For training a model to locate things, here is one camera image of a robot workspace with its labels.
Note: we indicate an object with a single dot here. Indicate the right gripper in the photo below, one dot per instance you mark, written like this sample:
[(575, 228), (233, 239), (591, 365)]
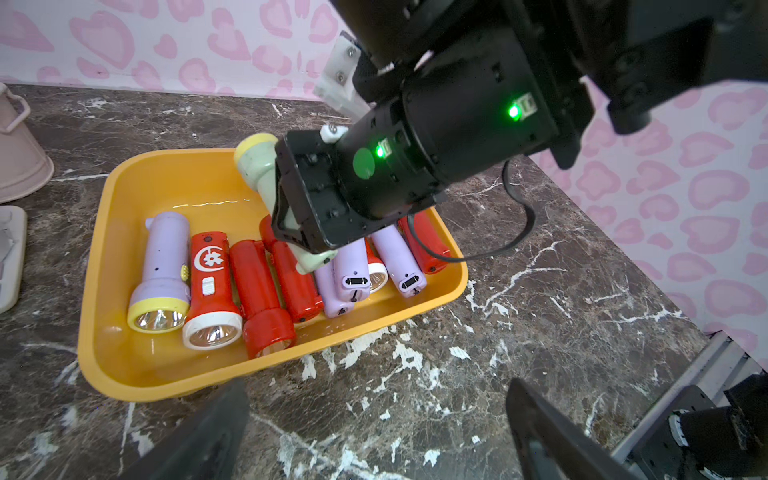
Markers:
[(331, 194)]

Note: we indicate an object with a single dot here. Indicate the pale green flashlight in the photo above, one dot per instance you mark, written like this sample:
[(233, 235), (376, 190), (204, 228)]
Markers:
[(255, 160)]

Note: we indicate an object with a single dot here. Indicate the yellow plastic tray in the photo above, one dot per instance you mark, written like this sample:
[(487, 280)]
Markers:
[(205, 186)]

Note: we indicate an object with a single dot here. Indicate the purple flashlight yellow head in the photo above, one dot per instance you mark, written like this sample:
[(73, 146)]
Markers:
[(400, 263)]

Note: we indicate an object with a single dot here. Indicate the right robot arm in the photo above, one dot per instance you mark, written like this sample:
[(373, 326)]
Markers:
[(460, 86)]

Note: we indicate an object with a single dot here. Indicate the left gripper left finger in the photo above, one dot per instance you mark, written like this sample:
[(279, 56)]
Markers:
[(205, 445)]

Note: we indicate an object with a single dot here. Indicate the pink pen cup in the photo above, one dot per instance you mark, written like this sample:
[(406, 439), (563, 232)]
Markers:
[(25, 166)]

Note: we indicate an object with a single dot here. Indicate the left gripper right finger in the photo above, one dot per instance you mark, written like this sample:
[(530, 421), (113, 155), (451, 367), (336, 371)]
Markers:
[(549, 445)]

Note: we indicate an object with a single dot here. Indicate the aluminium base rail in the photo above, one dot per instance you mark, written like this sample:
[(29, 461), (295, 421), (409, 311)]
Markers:
[(710, 424)]

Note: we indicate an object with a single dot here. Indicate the red flashlight front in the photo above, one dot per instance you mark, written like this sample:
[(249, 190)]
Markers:
[(378, 273)]

